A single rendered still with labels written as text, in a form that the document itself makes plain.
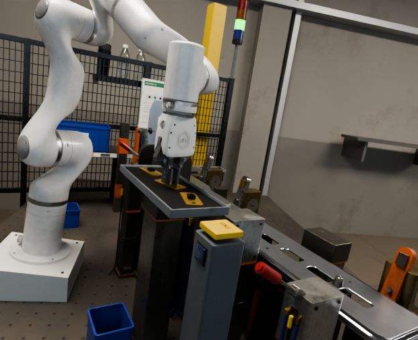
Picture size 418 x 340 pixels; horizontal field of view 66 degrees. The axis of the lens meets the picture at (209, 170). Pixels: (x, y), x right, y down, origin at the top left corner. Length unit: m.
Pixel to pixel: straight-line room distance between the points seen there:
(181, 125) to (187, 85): 0.09
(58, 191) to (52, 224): 0.11
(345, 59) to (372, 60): 0.33
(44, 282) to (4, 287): 0.11
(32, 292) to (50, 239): 0.17
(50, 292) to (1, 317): 0.14
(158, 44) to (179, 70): 0.14
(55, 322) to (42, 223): 0.30
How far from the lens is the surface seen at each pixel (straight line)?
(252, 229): 0.83
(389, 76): 4.40
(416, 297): 0.96
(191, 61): 0.76
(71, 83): 1.08
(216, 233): 0.57
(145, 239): 0.87
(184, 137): 0.78
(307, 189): 4.05
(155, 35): 0.86
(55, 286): 1.16
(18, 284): 1.19
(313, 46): 3.90
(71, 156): 1.12
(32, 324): 1.12
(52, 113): 1.08
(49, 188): 1.14
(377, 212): 4.67
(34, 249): 1.22
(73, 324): 1.10
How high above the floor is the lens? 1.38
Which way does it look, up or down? 12 degrees down
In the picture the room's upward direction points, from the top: 9 degrees clockwise
